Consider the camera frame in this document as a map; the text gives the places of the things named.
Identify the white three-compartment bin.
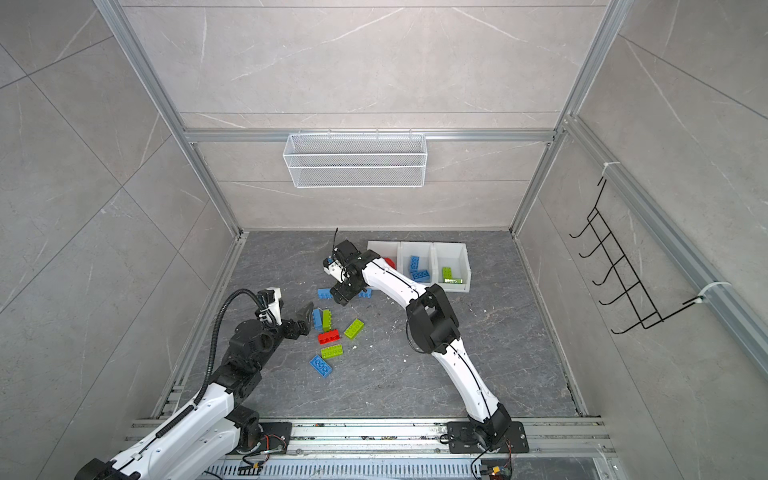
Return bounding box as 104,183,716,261
367,240,472,293

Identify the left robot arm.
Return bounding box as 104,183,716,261
75,288,314,479

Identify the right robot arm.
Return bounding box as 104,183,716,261
323,240,512,452

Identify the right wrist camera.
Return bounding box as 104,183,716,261
323,257,343,281

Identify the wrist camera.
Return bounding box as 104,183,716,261
323,257,343,281
256,288,283,327

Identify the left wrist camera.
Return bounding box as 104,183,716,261
256,288,283,327

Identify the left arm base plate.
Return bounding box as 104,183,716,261
236,421,293,455

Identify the white wire mesh basket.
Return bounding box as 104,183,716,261
283,133,428,188

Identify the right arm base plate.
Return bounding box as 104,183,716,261
438,421,530,454

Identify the black wire hook rack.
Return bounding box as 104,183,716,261
568,177,706,336

